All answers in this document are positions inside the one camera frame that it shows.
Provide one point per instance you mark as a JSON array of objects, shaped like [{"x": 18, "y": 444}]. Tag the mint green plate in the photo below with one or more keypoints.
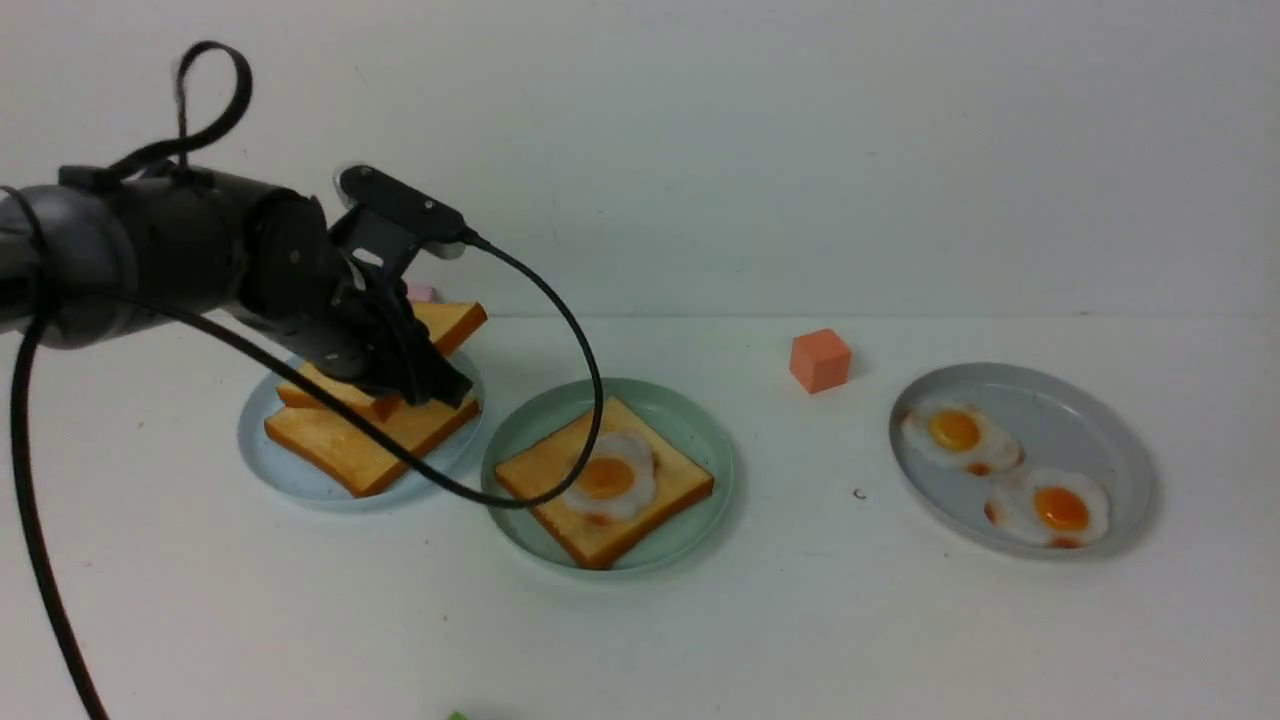
[{"x": 682, "y": 423}]

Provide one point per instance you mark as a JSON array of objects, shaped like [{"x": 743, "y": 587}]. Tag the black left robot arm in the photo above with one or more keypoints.
[{"x": 121, "y": 259}]

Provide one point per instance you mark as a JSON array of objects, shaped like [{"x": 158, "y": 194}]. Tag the orange cube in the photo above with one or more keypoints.
[{"x": 820, "y": 360}]

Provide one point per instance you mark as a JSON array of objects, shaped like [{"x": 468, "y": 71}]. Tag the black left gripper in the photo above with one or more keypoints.
[{"x": 335, "y": 297}]

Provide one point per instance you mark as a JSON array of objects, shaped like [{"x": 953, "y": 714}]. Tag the toast slice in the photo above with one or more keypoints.
[
  {"x": 350, "y": 458},
  {"x": 532, "y": 472},
  {"x": 449, "y": 326}
]

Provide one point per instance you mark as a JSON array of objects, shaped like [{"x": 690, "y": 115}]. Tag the pink cube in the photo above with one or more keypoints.
[{"x": 421, "y": 293}]

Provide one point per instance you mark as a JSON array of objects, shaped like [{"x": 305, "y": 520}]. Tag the grey plate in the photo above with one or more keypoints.
[{"x": 1058, "y": 426}]

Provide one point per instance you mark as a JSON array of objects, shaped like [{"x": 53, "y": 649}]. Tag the light blue plate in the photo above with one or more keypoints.
[{"x": 301, "y": 482}]

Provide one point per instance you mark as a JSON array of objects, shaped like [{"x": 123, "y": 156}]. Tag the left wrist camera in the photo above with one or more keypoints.
[{"x": 440, "y": 229}]

